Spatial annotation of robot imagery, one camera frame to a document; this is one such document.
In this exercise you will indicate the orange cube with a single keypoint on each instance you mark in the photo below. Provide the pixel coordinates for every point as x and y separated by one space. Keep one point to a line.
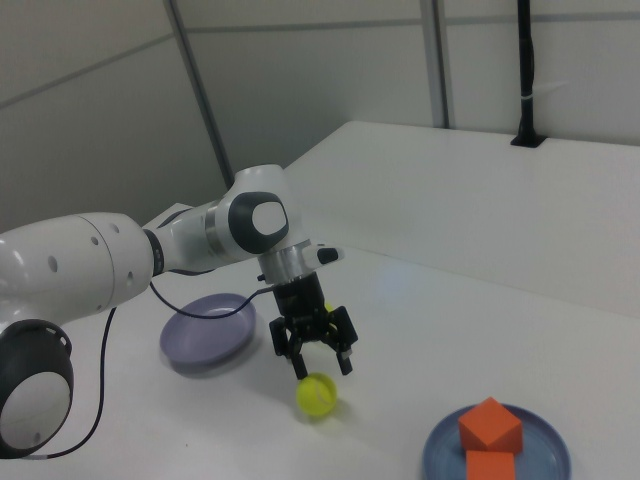
490 467
490 425

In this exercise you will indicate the purple plate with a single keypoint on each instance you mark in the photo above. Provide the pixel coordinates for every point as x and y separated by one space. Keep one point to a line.
200 345

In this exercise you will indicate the black camera pole with clamp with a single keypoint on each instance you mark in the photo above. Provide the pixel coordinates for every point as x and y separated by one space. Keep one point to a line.
526 75

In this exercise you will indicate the blue plate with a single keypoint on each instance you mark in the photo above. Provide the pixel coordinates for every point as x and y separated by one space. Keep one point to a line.
545 450

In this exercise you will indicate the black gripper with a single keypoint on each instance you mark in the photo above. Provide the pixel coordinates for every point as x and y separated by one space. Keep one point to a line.
300 300

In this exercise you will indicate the grey partition post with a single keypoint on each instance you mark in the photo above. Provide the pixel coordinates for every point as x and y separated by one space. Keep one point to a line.
442 65

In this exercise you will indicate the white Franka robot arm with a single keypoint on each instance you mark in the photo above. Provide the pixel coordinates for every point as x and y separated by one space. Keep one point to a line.
75 260

